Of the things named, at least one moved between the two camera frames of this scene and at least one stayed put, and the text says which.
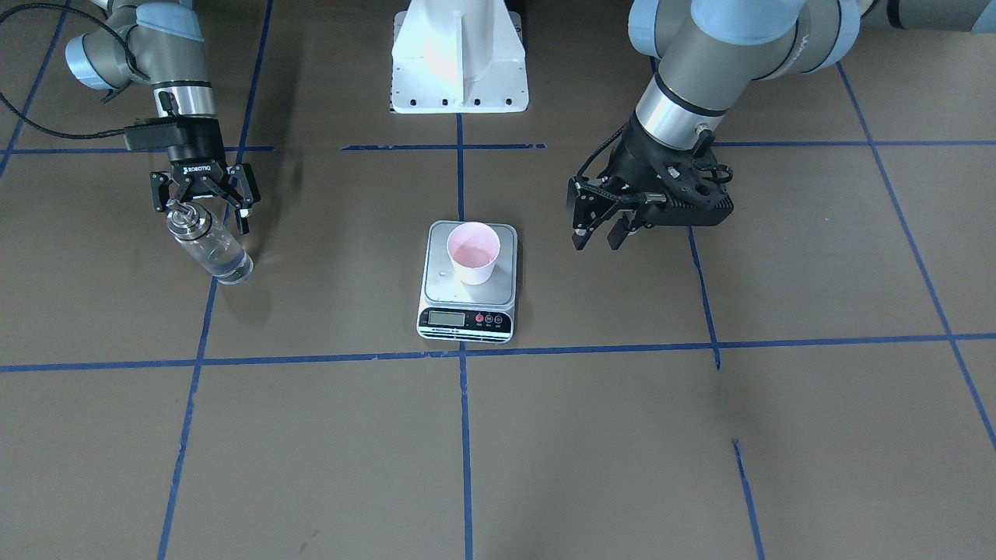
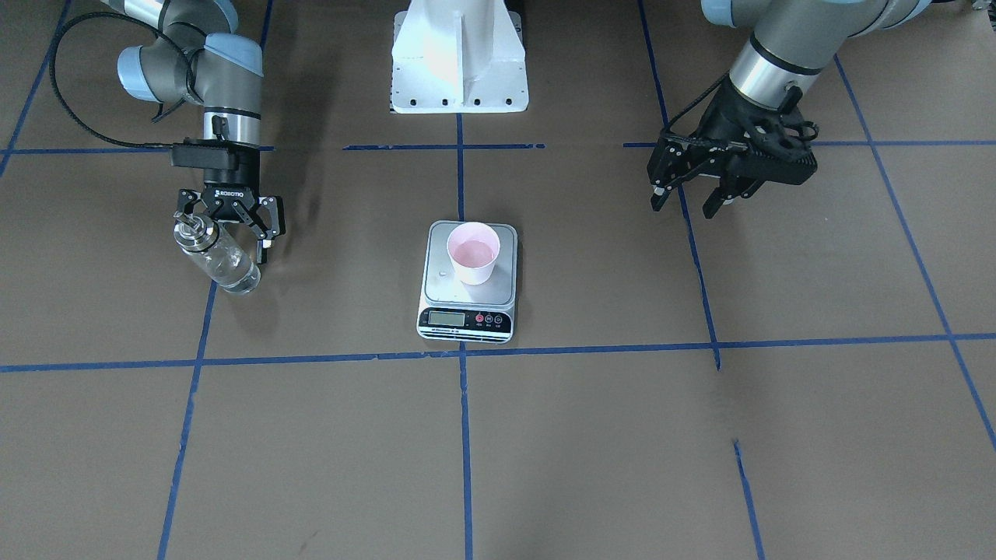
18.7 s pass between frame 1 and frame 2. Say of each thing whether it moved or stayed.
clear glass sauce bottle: stayed
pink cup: stayed
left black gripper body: moved
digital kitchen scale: stayed
